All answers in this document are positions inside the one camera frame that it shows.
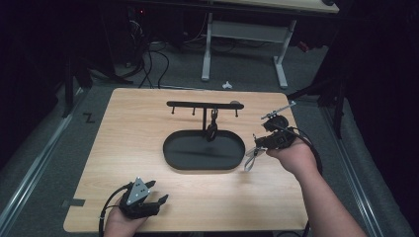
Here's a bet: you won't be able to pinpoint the person's left hand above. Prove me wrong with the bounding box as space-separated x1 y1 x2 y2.
103 205 148 237

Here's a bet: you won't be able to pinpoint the metal floor rail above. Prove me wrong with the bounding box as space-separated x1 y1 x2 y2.
319 104 385 237
0 112 75 230

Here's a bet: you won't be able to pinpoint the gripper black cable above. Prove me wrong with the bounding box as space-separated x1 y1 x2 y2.
276 121 324 176
97 183 131 237

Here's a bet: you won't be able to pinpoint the white-framed desk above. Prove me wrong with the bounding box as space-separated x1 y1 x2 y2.
201 0 340 91

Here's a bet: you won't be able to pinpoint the black key rack with oval tray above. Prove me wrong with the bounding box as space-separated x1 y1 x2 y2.
162 100 247 172

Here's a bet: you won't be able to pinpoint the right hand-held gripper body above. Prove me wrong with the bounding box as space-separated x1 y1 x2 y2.
258 100 299 151

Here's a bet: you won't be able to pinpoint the grey tape strip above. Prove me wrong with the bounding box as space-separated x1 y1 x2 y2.
61 197 87 209

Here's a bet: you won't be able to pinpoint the person's right hand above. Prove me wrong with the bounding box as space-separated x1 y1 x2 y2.
265 137 320 178

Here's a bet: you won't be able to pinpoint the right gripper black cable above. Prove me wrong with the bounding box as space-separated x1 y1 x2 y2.
276 121 324 176

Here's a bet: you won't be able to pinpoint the black metal stand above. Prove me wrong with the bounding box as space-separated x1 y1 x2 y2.
61 53 95 119
287 73 348 140

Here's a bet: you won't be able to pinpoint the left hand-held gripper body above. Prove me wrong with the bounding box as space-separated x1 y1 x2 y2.
118 176 163 220

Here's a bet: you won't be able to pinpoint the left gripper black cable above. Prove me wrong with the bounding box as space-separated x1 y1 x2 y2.
97 183 131 237

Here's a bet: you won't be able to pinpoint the black floor cables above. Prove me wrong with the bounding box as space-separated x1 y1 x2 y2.
137 36 171 90

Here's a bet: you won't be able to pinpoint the silver key ring loop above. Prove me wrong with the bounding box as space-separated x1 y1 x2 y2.
243 145 265 173

